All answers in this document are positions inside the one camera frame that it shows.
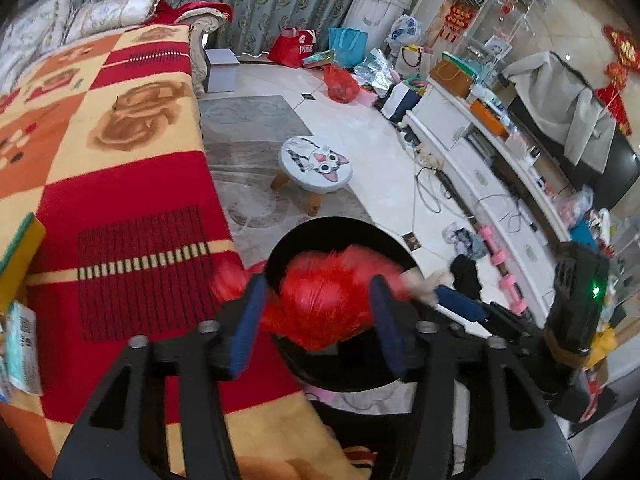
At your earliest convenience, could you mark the red plastic bag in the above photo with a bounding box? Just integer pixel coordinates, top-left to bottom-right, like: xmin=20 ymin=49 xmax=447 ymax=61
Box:
xmin=322 ymin=64 xmax=360 ymax=104
xmin=209 ymin=245 xmax=417 ymax=354

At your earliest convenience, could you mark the black round trash bin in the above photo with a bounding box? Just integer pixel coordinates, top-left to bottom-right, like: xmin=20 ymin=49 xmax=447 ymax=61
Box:
xmin=262 ymin=217 xmax=416 ymax=392

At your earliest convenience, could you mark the pink dumbbell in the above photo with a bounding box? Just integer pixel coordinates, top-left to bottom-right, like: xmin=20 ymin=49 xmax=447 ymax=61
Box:
xmin=477 ymin=226 xmax=527 ymax=315

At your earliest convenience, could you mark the white tv cabinet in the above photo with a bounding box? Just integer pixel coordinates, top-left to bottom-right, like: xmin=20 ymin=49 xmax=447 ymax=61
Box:
xmin=404 ymin=80 xmax=570 ymax=325

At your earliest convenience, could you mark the black sock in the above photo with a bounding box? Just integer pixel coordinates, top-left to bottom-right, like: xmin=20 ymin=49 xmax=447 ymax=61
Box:
xmin=449 ymin=255 xmax=482 ymax=301

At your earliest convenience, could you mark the white blue snack packet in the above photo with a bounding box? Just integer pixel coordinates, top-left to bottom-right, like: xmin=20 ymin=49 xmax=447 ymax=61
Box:
xmin=1 ymin=300 xmax=42 ymax=403

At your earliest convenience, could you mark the grey cloth on tv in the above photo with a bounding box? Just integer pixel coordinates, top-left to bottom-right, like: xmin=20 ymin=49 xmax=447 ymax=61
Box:
xmin=501 ymin=51 xmax=616 ymax=174

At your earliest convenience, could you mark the green yellow sponge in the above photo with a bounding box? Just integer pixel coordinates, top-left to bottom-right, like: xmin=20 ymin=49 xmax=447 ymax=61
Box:
xmin=0 ymin=212 xmax=46 ymax=315

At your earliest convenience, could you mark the checkered orange red blanket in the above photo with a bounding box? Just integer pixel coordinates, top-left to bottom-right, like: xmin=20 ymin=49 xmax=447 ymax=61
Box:
xmin=0 ymin=23 xmax=377 ymax=480

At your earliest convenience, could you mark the cat face wooden stool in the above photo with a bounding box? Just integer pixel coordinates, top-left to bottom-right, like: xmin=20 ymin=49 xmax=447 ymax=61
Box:
xmin=270 ymin=136 xmax=352 ymax=217

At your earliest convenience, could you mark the red plastic bag on floor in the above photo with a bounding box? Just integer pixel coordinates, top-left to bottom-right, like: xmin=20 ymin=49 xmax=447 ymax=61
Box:
xmin=322 ymin=64 xmax=360 ymax=104

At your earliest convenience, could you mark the blue shopping bag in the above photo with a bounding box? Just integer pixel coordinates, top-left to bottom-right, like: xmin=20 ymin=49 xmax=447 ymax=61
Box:
xmin=329 ymin=27 xmax=368 ymax=70

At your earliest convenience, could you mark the red shopping bag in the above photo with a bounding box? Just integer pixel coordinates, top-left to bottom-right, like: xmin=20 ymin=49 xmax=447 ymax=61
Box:
xmin=267 ymin=28 xmax=316 ymax=68

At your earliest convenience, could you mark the white patterned pillow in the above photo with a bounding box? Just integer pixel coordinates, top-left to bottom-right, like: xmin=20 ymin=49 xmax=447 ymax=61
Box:
xmin=1 ymin=0 xmax=72 ymax=94
xmin=64 ymin=0 xmax=160 ymax=44

